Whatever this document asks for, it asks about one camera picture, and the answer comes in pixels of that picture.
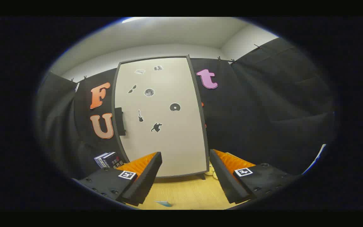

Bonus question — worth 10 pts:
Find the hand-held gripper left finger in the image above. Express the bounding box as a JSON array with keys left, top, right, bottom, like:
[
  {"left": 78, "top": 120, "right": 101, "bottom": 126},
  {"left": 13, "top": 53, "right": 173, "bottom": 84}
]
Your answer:
[{"left": 74, "top": 151, "right": 163, "bottom": 207}]

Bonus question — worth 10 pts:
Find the dark navy book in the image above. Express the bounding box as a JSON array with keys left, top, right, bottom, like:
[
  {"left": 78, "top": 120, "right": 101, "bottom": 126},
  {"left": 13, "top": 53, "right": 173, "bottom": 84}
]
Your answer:
[{"left": 103, "top": 152, "right": 125, "bottom": 168}]

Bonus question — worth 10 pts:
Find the black backdrop cloth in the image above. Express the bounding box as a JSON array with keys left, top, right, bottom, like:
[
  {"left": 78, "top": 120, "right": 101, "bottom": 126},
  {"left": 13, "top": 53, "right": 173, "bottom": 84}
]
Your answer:
[{"left": 37, "top": 37, "right": 338, "bottom": 180}]

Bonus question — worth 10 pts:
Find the black door handle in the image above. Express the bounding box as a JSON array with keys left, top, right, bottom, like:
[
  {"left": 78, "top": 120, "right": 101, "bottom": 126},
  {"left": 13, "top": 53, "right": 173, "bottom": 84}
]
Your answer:
[{"left": 115, "top": 107, "right": 127, "bottom": 136}]

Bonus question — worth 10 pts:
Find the white spine book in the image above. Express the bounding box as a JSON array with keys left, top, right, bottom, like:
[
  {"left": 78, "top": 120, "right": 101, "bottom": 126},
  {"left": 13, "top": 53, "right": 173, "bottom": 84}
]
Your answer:
[{"left": 100, "top": 153, "right": 111, "bottom": 168}]

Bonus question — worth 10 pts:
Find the grey cabinet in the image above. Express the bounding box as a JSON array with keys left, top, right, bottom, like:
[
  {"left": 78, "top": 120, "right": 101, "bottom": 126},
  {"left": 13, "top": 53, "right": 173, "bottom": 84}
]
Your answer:
[{"left": 112, "top": 55, "right": 210, "bottom": 181}]

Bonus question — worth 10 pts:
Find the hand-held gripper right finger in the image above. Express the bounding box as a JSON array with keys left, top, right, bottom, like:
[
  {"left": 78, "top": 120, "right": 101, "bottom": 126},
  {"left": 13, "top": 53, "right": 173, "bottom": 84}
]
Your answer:
[{"left": 209, "top": 149, "right": 299, "bottom": 205}]

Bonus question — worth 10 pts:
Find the pale yellow object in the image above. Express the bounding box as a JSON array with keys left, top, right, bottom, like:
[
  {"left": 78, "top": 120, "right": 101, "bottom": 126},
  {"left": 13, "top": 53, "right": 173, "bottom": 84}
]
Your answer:
[{"left": 205, "top": 162, "right": 218, "bottom": 179}]

